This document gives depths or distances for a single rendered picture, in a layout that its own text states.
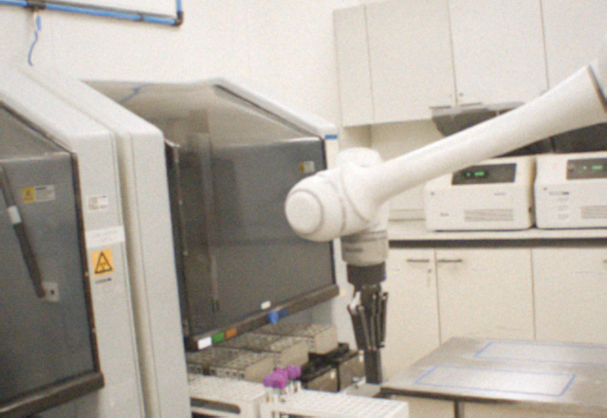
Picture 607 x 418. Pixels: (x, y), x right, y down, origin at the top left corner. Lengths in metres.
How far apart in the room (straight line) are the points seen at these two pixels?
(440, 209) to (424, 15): 1.09
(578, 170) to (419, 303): 1.09
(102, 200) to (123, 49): 1.68
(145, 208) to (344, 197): 0.49
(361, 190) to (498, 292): 2.64
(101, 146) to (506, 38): 2.87
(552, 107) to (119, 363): 0.92
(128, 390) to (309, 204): 0.57
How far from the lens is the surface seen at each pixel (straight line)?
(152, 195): 1.51
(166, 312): 1.55
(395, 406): 1.47
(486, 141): 1.21
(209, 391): 1.65
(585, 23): 3.88
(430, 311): 3.92
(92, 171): 1.41
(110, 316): 1.44
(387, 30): 4.25
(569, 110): 1.23
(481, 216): 3.73
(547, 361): 1.85
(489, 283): 3.77
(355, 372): 2.03
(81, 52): 2.90
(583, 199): 3.59
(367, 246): 1.34
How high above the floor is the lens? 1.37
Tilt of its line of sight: 3 degrees down
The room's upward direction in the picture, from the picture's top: 5 degrees counter-clockwise
